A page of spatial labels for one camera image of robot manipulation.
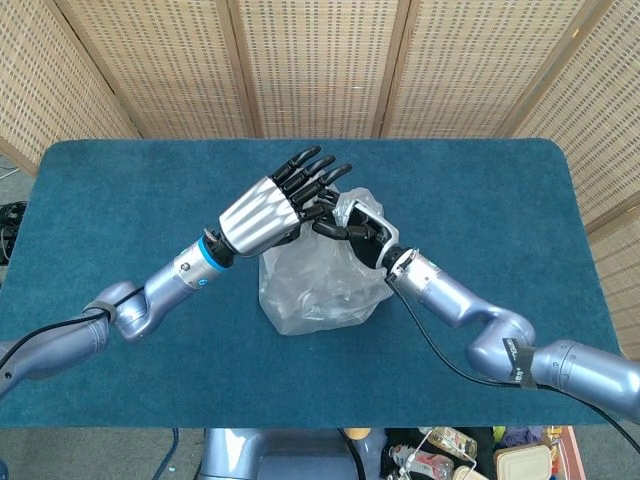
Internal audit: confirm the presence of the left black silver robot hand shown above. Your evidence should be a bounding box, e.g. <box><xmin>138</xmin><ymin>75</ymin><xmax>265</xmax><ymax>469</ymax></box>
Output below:
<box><xmin>218</xmin><ymin>145</ymin><xmax>354</xmax><ymax>259</ymax></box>

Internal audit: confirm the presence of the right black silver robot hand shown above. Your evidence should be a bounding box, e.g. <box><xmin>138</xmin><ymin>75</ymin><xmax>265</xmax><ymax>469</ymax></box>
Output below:
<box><xmin>304</xmin><ymin>192</ymin><xmax>401</xmax><ymax>271</ymax></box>

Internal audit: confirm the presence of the clear plastic bag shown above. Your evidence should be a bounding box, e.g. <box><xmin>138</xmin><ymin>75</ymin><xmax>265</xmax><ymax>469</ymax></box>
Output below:
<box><xmin>257</xmin><ymin>185</ymin><xmax>396</xmax><ymax>336</ymax></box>

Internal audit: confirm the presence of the blue carpet table mat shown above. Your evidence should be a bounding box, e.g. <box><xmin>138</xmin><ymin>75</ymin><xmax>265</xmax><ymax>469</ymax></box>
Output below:
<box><xmin>0</xmin><ymin>138</ymin><xmax>626</xmax><ymax>430</ymax></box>

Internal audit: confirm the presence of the woven bamboo folding screen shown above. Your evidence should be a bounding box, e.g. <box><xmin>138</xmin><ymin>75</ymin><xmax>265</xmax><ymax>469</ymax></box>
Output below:
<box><xmin>0</xmin><ymin>0</ymin><xmax>640</xmax><ymax>361</ymax></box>

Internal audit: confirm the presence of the clear bottle with yellow contents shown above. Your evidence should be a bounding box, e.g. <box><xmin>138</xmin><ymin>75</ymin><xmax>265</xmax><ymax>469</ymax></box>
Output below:
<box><xmin>418</xmin><ymin>426</ymin><xmax>479</xmax><ymax>460</ymax></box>

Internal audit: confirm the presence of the plastic bottle with red label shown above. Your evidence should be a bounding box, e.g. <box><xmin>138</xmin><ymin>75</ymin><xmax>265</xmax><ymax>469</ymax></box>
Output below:
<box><xmin>388</xmin><ymin>443</ymin><xmax>455</xmax><ymax>480</ymax></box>

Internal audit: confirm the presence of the blue-grey robot torso base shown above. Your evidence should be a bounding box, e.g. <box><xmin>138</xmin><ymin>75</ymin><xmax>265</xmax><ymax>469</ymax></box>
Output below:
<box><xmin>199</xmin><ymin>427</ymin><xmax>389</xmax><ymax>480</ymax></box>

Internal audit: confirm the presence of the purple cloth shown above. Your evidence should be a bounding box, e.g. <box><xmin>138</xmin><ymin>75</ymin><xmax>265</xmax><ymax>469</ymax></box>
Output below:
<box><xmin>501</xmin><ymin>426</ymin><xmax>545</xmax><ymax>449</ymax></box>

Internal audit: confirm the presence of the beige lidded food container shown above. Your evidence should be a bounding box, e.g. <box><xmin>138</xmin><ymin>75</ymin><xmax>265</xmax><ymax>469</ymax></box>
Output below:
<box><xmin>493</xmin><ymin>443</ymin><xmax>555</xmax><ymax>480</ymax></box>

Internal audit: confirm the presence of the pink box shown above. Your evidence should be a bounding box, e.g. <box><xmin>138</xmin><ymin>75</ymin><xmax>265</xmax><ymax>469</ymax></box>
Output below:
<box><xmin>558</xmin><ymin>424</ymin><xmax>584</xmax><ymax>480</ymax></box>

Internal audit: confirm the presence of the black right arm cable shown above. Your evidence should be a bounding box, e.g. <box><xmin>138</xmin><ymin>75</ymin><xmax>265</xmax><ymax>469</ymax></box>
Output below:
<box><xmin>384</xmin><ymin>277</ymin><xmax>640</xmax><ymax>454</ymax></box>

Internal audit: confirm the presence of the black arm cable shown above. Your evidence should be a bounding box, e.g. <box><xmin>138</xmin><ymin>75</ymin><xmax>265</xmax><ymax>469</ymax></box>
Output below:
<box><xmin>0</xmin><ymin>285</ymin><xmax>147</xmax><ymax>369</ymax></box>
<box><xmin>384</xmin><ymin>277</ymin><xmax>640</xmax><ymax>454</ymax></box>

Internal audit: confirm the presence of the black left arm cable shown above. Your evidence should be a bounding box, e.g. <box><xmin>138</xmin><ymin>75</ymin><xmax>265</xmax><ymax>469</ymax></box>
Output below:
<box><xmin>0</xmin><ymin>285</ymin><xmax>147</xmax><ymax>369</ymax></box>

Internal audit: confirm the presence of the thick black torso cable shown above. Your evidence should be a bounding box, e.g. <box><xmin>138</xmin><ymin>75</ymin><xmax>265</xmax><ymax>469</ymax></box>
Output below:
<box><xmin>337</xmin><ymin>428</ymin><xmax>369</xmax><ymax>480</ymax></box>

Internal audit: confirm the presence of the blue floor cable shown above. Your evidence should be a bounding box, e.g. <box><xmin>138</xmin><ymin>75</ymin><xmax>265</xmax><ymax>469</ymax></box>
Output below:
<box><xmin>152</xmin><ymin>427</ymin><xmax>181</xmax><ymax>480</ymax></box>

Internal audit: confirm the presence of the black equipment with cables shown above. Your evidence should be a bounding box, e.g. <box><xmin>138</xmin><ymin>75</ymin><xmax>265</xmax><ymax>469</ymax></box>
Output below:
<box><xmin>0</xmin><ymin>200</ymin><xmax>29</xmax><ymax>266</ymax></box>

